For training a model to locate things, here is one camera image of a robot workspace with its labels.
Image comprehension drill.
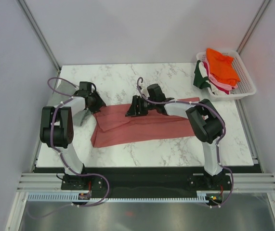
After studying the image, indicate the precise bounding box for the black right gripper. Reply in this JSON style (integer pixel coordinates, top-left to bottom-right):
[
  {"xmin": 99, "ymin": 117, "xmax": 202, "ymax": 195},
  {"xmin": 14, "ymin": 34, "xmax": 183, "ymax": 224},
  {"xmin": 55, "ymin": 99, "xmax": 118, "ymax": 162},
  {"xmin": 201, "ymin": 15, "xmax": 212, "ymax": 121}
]
[{"xmin": 125, "ymin": 95, "xmax": 156, "ymax": 117}]

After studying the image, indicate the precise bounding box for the salmon pink t shirt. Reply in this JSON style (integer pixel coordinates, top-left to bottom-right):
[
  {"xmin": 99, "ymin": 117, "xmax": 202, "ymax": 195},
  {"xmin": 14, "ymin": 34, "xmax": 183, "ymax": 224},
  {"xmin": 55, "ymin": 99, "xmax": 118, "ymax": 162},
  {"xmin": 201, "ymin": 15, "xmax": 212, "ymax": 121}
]
[{"xmin": 91, "ymin": 104, "xmax": 195, "ymax": 148}]

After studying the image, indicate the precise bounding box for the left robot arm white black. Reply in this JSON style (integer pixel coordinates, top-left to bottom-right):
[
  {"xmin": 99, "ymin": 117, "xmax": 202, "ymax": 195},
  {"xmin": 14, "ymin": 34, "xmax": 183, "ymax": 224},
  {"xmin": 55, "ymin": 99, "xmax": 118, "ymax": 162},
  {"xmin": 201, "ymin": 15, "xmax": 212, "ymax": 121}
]
[{"xmin": 39, "ymin": 81, "xmax": 106, "ymax": 190}]

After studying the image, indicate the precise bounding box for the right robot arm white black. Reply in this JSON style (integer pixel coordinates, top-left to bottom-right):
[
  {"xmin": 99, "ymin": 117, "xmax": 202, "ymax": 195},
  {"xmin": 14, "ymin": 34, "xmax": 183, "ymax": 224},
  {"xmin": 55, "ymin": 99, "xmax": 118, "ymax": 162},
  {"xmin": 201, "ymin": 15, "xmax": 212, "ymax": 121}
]
[{"xmin": 126, "ymin": 84, "xmax": 225, "ymax": 190}]

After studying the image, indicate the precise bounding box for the folded grey t shirt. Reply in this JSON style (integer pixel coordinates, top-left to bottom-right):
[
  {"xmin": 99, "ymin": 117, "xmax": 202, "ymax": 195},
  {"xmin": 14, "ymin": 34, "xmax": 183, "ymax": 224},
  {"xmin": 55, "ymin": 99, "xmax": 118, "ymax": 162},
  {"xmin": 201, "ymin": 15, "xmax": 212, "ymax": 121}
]
[{"xmin": 47, "ymin": 80, "xmax": 91, "ymax": 127}]

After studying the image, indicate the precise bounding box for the dark green white garment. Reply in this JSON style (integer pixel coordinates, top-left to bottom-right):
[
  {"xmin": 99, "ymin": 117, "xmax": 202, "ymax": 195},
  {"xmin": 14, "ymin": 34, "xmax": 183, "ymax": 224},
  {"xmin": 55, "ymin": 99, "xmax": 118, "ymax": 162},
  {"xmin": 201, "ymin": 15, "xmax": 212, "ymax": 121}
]
[{"xmin": 193, "ymin": 60, "xmax": 211, "ymax": 90}]

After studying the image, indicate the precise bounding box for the magenta red t shirt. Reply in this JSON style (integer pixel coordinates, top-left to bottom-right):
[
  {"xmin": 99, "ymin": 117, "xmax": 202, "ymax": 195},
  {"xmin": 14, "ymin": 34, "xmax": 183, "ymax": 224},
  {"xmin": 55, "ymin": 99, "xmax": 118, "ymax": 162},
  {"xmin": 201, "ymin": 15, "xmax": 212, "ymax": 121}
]
[{"xmin": 203, "ymin": 61, "xmax": 232, "ymax": 95}]

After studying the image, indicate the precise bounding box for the light pink t shirt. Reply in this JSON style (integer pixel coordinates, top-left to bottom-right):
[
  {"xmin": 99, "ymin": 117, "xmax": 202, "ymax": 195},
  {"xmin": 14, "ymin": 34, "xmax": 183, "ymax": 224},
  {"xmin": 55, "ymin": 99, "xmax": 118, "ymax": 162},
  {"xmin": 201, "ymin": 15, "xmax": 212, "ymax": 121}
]
[{"xmin": 204, "ymin": 59, "xmax": 238, "ymax": 92}]

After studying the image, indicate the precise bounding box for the orange t shirt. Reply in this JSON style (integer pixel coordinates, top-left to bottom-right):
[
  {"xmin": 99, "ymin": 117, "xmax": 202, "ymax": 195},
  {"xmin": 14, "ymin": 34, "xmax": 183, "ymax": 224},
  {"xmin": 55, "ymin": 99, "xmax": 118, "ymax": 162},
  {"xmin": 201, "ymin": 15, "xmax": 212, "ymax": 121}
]
[{"xmin": 206, "ymin": 48, "xmax": 240, "ymax": 87}]

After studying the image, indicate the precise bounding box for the white plastic laundry basket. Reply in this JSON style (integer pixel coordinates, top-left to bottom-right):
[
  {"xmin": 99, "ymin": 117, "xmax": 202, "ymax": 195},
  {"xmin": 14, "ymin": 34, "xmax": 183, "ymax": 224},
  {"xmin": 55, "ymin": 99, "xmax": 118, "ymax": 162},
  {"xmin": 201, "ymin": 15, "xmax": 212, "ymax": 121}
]
[{"xmin": 196, "ymin": 50, "xmax": 256, "ymax": 101}]

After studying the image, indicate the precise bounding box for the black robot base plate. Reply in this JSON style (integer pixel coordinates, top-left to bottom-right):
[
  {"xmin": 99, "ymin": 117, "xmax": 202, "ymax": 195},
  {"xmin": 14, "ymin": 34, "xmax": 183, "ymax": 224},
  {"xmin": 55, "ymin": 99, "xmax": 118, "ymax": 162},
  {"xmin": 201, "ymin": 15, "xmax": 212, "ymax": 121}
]
[{"xmin": 34, "ymin": 167, "xmax": 232, "ymax": 198}]

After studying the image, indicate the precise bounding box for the left aluminium frame post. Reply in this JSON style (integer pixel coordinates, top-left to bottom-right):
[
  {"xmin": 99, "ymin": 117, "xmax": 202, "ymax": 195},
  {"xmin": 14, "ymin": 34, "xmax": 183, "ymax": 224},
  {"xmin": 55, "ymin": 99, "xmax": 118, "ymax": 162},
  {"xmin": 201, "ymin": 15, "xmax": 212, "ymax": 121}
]
[{"xmin": 16, "ymin": 0, "xmax": 62, "ymax": 72}]

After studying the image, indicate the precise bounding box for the aluminium frame post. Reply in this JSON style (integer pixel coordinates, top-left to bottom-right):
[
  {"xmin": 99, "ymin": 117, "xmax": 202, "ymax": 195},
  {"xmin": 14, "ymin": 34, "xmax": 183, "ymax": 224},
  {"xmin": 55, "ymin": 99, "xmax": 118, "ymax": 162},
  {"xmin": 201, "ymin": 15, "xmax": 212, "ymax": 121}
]
[
  {"xmin": 16, "ymin": 0, "xmax": 62, "ymax": 72},
  {"xmin": 236, "ymin": 0, "xmax": 272, "ymax": 55}
]

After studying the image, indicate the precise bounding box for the white slotted cable duct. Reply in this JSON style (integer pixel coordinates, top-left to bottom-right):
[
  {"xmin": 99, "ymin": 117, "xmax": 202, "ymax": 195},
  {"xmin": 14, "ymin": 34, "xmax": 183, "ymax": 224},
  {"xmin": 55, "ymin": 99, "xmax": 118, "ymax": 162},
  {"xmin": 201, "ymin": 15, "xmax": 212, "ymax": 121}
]
[{"xmin": 27, "ymin": 192, "xmax": 217, "ymax": 203}]

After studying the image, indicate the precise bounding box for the right aluminium frame post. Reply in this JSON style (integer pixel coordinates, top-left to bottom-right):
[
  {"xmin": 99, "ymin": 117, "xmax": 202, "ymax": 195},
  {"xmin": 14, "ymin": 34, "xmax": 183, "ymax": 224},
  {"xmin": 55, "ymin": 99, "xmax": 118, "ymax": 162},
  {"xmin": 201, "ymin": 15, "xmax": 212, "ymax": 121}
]
[{"xmin": 236, "ymin": 0, "xmax": 272, "ymax": 55}]

